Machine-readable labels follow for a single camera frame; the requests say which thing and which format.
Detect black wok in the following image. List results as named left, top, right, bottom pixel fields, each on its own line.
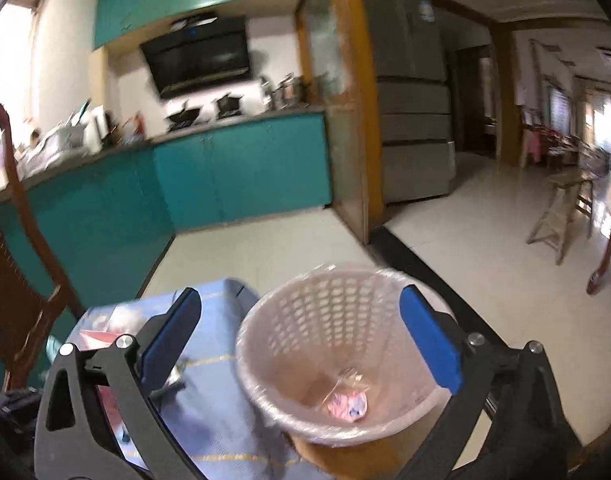
left=165, top=101, right=201, bottom=131

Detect steel pot lid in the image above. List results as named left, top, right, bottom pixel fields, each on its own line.
left=260, top=75, right=276, bottom=112

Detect carved wooden chair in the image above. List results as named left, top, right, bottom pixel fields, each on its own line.
left=0, top=100, right=85, bottom=394

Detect steel stock pot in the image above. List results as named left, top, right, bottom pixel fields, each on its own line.
left=277, top=73, right=307, bottom=108

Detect brown sauce bottle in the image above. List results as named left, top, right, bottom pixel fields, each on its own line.
left=133, top=112, right=145, bottom=136

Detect white dish rack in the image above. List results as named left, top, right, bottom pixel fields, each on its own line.
left=43, top=124, right=88, bottom=155

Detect wooden stool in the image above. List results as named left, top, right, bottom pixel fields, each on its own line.
left=526, top=168, right=599, bottom=266

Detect wooden glass sliding door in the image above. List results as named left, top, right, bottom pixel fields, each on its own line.
left=294, top=0, right=385, bottom=245

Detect black cooking pot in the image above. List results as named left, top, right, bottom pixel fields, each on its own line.
left=214, top=93, right=243, bottom=120

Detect red wrapper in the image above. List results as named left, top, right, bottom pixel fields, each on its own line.
left=78, top=330, right=119, bottom=351

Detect blue checked cloth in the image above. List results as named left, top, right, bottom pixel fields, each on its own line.
left=45, top=276, right=337, bottom=480

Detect teal lower kitchen cabinets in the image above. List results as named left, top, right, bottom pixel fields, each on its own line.
left=23, top=110, right=333, bottom=308

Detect black range hood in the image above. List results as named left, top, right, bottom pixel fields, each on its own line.
left=139, top=16, right=253, bottom=100

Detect grey refrigerator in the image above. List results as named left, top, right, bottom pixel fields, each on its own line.
left=363, top=0, right=456, bottom=204

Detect pink lattice trash basket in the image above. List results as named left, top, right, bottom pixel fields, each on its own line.
left=234, top=263, right=456, bottom=449

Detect pink wrapper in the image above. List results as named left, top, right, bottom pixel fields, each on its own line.
left=323, top=391, right=368, bottom=422

